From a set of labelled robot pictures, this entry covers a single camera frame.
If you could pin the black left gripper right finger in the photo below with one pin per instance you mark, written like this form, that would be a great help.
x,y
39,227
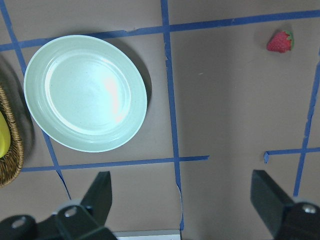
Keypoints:
x,y
284,217

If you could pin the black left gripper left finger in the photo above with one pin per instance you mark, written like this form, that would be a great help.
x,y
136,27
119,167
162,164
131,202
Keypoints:
x,y
82,221

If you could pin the pale green plate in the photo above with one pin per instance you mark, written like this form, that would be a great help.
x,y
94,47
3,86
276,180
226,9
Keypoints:
x,y
85,93

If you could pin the woven wicker basket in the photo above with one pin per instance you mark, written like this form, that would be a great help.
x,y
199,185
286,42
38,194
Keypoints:
x,y
12,163

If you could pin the yellow banana bunch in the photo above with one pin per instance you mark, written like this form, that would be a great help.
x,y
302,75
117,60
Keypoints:
x,y
5,136

